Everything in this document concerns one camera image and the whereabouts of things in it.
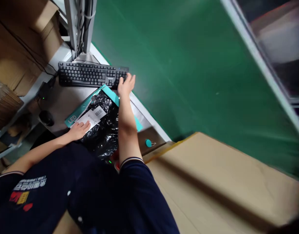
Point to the person's right hand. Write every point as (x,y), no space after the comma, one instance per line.
(125,85)

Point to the person's left hand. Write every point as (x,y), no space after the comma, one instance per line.
(77,131)

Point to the person's left fingers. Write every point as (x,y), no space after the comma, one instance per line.
(85,125)

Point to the white paper label sheet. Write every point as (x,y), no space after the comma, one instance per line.
(93,115)

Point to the shiny black plastic bag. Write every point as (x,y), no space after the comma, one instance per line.
(105,131)

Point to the black computer mouse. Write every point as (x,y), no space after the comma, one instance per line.
(46,118)

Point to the flat teal carton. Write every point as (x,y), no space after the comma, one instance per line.
(110,93)

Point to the black scanner with lights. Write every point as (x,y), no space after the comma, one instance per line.
(113,162)

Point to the black computer keyboard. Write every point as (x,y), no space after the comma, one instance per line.
(88,74)

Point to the small black device green light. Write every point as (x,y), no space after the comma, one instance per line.
(45,91)

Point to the small round teal object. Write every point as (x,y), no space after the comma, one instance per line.
(148,143)

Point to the person's body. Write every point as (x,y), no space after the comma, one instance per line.
(86,195)

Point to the stack of brown cardboard boxes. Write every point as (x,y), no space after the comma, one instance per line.
(18,48)

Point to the large brown cardboard box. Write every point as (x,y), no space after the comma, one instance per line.
(225,185)

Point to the grey metal frame post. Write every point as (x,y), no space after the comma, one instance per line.
(77,26)

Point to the grey metal rail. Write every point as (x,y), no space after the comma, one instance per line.
(261,61)

